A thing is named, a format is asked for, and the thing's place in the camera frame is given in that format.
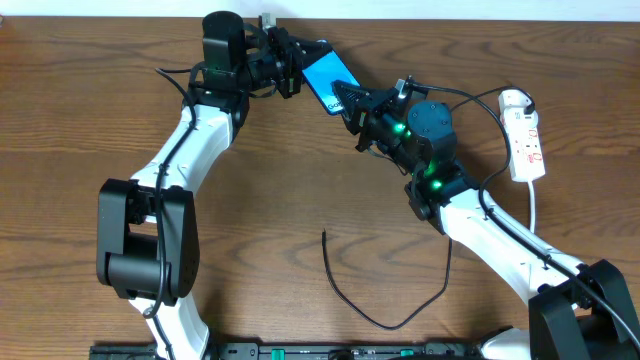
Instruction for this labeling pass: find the blue smartphone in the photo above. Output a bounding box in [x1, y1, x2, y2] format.
[302, 49, 359, 116]

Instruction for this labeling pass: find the black charger cable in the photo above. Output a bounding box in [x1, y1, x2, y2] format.
[321, 85, 537, 332]

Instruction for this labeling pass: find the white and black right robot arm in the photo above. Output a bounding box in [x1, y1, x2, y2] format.
[332, 79, 639, 359]

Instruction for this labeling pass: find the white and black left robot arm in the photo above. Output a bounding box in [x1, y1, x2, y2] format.
[96, 11, 332, 359]

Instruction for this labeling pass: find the white power strip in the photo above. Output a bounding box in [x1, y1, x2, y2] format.
[498, 89, 546, 183]

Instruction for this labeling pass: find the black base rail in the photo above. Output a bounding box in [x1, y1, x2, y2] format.
[88, 343, 485, 360]

